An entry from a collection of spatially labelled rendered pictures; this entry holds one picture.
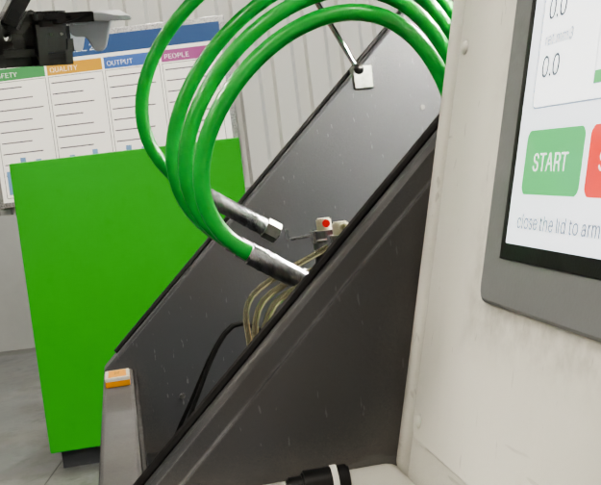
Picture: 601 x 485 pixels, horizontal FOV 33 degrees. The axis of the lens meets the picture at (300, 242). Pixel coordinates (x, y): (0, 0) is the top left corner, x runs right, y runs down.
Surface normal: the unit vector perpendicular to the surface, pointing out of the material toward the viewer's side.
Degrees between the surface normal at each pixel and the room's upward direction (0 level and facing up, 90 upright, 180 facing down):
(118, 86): 90
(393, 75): 90
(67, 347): 90
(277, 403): 90
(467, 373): 76
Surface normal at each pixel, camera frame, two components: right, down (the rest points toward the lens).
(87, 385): 0.15, 0.07
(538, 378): -0.98, -0.11
